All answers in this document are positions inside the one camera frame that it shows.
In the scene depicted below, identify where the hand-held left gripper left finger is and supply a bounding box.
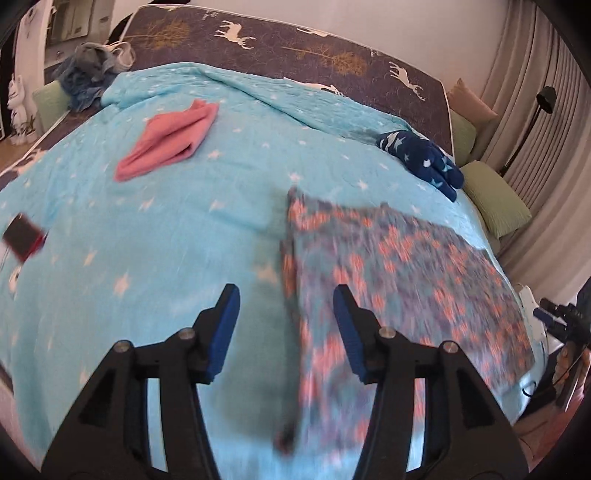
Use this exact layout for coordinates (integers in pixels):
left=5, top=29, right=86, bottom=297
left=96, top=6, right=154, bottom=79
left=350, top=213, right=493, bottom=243
left=39, top=283, right=242, bottom=480

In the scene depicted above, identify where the small green pillow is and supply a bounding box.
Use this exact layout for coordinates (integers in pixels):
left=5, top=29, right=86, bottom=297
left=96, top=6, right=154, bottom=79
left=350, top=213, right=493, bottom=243
left=450, top=111, right=477, bottom=160

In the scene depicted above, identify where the navy printed folded garment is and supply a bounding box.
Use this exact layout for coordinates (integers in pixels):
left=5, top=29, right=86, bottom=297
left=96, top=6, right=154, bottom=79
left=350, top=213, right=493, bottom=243
left=376, top=130, right=465, bottom=202

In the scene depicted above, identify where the person's right hand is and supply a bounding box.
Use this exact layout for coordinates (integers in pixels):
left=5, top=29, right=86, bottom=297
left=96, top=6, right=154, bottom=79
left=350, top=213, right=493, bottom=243
left=554, top=344, right=583, bottom=411

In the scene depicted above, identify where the white bag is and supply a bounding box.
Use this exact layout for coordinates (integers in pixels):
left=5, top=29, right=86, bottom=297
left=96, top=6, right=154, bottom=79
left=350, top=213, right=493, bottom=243
left=104, top=41, right=137, bottom=72

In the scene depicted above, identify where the pink pillow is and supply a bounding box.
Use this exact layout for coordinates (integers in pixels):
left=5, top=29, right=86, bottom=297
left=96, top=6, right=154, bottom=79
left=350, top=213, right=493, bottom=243
left=445, top=78, right=499, bottom=123

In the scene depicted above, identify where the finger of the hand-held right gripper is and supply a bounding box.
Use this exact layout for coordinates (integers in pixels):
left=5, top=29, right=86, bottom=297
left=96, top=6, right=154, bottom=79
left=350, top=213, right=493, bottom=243
left=532, top=308, right=568, bottom=341
left=539, top=298, right=571, bottom=319

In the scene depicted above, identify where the deer print mattress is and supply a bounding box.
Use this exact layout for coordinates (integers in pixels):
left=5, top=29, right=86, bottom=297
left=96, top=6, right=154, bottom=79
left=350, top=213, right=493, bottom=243
left=0, top=4, right=455, bottom=190

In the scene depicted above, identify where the white cat figurine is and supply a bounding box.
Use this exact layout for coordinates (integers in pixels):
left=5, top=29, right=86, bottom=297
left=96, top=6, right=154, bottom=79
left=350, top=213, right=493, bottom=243
left=7, top=74, right=38, bottom=146

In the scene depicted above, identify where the floral print garment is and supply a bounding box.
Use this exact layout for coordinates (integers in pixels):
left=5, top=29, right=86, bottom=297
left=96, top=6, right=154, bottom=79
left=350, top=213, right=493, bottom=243
left=274, top=187, right=536, bottom=455

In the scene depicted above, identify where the black floor lamp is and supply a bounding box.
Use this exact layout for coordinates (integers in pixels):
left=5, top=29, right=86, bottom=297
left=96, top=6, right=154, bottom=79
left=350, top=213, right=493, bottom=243
left=501, top=86, right=557, bottom=176

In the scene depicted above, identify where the pink folded cloth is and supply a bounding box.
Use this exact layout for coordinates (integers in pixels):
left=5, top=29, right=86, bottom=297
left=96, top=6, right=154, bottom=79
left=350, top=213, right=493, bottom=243
left=115, top=99, right=220, bottom=183

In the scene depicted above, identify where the beige curtain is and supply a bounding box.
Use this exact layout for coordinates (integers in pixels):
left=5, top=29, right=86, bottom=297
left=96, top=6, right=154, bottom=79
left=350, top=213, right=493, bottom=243
left=480, top=0, right=591, bottom=296

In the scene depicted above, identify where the black cable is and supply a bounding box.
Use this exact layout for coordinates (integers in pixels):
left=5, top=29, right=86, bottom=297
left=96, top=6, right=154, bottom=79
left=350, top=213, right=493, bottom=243
left=522, top=353, right=583, bottom=398

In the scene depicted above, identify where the green cushion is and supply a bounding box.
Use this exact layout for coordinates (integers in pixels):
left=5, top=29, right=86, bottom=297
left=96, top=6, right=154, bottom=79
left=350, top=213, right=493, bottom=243
left=32, top=80, right=70, bottom=132

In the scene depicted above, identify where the white cabinet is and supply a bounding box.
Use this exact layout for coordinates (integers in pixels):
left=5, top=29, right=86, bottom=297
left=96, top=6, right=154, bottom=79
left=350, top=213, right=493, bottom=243
left=44, top=0, right=114, bottom=47

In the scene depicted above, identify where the pile of blue clothes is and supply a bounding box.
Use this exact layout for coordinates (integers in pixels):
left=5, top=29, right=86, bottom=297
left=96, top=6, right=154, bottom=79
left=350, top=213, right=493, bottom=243
left=53, top=42, right=118, bottom=112

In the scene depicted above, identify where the turquoise star blanket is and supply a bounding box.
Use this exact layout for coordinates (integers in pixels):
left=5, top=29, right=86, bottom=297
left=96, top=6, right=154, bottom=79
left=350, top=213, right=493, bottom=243
left=0, top=62, right=536, bottom=472

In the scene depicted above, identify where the large green pillow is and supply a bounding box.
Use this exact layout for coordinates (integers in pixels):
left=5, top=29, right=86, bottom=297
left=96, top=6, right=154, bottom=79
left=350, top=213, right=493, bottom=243
left=462, top=161, right=532, bottom=238

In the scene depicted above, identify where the dark cloth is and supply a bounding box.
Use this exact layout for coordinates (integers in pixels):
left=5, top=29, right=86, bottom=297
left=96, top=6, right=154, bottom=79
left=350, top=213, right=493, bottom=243
left=105, top=11, right=134, bottom=47

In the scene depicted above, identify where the red and black flat device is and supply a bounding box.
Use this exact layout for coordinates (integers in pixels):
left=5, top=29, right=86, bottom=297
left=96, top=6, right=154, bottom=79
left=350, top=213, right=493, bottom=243
left=2, top=212, right=49, bottom=265

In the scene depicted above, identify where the white power strip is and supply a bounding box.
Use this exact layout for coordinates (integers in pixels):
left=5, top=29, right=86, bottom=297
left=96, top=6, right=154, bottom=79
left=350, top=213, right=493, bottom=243
left=515, top=284, right=550, bottom=370

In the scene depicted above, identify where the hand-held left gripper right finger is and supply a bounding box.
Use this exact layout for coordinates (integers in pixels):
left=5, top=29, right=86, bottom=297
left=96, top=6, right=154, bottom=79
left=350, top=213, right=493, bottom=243
left=332, top=284, right=529, bottom=480

